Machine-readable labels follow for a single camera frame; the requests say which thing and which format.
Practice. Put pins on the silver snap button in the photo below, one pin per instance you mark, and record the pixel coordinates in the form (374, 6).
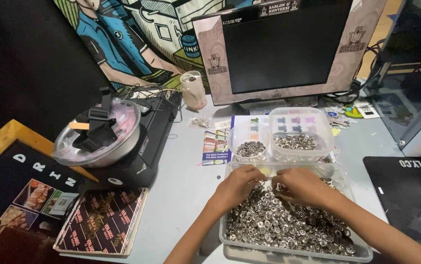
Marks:
(260, 182)
(279, 186)

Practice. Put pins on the metal bowl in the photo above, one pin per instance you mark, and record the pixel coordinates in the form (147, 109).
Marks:
(122, 150)

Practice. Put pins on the person's left fingers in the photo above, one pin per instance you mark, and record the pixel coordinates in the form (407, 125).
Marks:
(257, 176)

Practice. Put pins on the black printer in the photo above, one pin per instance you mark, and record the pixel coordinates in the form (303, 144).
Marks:
(155, 132)

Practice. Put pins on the wood-framed black menu board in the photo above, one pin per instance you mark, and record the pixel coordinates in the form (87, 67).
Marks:
(8, 161)

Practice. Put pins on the pink plastic cup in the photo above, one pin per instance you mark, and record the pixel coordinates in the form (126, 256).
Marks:
(193, 91)

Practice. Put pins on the wooden stick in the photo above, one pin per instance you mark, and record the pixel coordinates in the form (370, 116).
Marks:
(78, 125)

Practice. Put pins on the heap of silver snap parts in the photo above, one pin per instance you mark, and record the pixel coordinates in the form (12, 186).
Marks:
(287, 227)

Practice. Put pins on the rectangular clear plastic container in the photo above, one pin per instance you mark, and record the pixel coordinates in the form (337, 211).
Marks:
(302, 121)

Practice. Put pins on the black printed desk mat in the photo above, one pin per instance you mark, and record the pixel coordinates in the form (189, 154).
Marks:
(404, 198)

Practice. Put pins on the person's left hand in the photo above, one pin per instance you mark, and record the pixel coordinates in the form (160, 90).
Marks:
(238, 185)

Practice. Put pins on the glass-sided computer case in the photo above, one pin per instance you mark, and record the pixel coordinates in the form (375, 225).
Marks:
(415, 73)

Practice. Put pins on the person's right fingers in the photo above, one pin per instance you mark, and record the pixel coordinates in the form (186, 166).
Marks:
(279, 179)

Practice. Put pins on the heap of stickers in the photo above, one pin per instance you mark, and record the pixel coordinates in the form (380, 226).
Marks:
(340, 117)

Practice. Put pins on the computer monitor with patterned frame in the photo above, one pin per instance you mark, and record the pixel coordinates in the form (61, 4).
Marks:
(280, 51)

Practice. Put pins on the dark brown panel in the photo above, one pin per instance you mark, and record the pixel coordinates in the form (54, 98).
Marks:
(12, 245)

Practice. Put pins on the small pile of snap caps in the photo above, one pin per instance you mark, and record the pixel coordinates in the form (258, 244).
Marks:
(250, 149)

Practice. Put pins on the round clear plastic container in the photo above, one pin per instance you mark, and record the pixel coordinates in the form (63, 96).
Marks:
(247, 132)

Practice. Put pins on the white shirt colour chart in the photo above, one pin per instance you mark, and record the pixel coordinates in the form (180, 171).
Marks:
(241, 119)

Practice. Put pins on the colourful book-print leaflet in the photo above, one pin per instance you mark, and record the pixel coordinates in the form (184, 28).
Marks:
(214, 146)

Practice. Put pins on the small bag of metal rings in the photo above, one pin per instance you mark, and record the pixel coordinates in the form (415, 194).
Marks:
(199, 122)

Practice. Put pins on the cartoon print banner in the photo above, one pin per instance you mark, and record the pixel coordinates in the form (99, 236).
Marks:
(133, 40)

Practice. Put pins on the stack of black printed sheets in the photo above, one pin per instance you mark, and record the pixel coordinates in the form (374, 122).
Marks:
(100, 220)

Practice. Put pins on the person's right hand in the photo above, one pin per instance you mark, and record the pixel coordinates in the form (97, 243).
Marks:
(304, 187)

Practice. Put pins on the flat pile of snap sockets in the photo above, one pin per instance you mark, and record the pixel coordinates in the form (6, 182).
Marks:
(295, 142)

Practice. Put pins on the large clear plastic tray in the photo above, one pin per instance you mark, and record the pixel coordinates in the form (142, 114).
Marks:
(360, 247)

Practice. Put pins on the white card with black print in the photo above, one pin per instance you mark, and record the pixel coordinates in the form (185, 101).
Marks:
(367, 109)

